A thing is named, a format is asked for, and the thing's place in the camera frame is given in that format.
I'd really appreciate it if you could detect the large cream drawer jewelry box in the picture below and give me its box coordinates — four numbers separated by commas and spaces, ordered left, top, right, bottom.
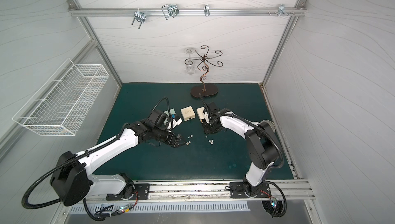
196, 107, 206, 123

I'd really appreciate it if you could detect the small cream jewelry box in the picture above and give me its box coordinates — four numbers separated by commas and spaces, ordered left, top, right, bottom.
180, 106, 196, 122

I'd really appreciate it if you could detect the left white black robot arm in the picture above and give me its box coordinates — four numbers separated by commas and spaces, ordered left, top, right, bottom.
21, 121, 186, 210

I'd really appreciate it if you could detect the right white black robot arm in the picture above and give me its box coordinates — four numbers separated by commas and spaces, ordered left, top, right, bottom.
202, 103, 285, 197

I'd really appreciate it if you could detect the mint green jewelry box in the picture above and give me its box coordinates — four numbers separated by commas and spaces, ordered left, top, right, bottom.
164, 109, 176, 120

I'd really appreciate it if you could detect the bronze swirl jewelry stand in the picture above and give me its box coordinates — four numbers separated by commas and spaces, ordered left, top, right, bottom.
184, 45, 223, 98

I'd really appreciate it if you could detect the grey ribbed ceramic cup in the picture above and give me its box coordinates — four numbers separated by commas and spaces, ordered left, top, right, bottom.
262, 120, 276, 132

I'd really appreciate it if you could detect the metal hook clamp centre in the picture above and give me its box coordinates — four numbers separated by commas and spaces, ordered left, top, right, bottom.
161, 4, 180, 20

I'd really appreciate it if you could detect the metal hook clamp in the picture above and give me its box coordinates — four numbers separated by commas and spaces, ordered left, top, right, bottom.
131, 10, 146, 29
161, 4, 180, 20

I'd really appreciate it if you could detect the metal hook clamp left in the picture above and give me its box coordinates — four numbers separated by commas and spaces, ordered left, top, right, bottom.
131, 10, 146, 29

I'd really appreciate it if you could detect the metal clamp right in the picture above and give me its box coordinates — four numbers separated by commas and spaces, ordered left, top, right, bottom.
267, 4, 295, 17

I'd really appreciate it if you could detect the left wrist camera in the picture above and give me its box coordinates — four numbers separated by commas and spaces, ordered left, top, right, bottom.
148, 110, 183, 131

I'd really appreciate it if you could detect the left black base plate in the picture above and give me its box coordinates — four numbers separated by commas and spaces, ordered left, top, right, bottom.
106, 183, 150, 201

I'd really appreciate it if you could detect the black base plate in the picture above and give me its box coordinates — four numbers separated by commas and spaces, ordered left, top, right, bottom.
225, 182, 272, 199
106, 183, 150, 201

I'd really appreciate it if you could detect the clear glass on wall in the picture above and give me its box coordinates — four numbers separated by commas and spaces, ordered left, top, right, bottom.
185, 48, 195, 75

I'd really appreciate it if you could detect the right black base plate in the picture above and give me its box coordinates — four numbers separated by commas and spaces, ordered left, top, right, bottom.
225, 182, 272, 199

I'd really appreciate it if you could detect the white slotted cable duct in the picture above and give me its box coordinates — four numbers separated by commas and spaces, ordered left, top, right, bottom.
69, 201, 250, 214

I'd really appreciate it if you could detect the white wire basket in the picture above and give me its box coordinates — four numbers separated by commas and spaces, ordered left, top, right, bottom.
12, 59, 109, 136

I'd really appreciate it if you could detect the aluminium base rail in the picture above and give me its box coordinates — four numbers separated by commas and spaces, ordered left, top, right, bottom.
88, 179, 316, 202

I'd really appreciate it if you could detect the metal ring clamp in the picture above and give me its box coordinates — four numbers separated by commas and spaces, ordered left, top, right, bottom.
204, 4, 210, 17

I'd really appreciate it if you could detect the aluminium overhead rail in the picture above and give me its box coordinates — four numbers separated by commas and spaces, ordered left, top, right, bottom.
69, 6, 307, 17

